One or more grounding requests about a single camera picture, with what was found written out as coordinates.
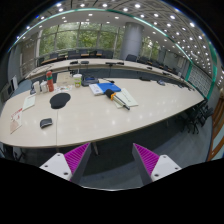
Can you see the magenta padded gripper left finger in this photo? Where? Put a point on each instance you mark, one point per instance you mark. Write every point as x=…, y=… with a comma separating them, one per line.
x=71, y=165

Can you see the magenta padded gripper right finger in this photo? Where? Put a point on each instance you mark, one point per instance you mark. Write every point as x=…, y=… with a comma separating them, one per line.
x=151, y=166

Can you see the black computer mouse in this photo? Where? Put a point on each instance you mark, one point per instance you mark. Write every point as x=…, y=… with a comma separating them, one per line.
x=45, y=122

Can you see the black oval mouse pad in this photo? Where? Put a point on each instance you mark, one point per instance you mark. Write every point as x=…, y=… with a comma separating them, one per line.
x=59, y=100

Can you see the black office chair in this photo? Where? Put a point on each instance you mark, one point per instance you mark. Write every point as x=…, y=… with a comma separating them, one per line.
x=195, y=115

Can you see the red and white leaflet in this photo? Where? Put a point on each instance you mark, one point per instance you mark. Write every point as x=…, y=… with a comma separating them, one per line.
x=16, y=120

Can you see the white paper sheet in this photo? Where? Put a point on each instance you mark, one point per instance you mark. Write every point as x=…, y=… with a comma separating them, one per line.
x=29, y=102

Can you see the white book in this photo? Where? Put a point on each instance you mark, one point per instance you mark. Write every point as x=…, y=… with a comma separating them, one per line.
x=96, y=90

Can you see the black and yellow tool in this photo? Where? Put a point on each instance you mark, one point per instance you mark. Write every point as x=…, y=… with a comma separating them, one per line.
x=112, y=96

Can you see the blue folder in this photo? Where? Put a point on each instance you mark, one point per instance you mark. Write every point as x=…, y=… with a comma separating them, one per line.
x=111, y=86

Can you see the dark blue pouch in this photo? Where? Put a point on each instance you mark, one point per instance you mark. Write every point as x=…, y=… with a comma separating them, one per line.
x=89, y=81

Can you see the brown cardboard box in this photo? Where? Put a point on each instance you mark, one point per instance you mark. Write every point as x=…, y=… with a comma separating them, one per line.
x=64, y=79

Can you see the white cup with green band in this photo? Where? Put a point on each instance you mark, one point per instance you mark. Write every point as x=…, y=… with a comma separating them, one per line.
x=77, y=80

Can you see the red cylindrical bottle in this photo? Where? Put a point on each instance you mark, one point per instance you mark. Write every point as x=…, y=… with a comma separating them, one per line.
x=50, y=83

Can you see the grey round pillar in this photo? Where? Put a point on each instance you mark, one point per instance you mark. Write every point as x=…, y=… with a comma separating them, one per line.
x=132, y=40

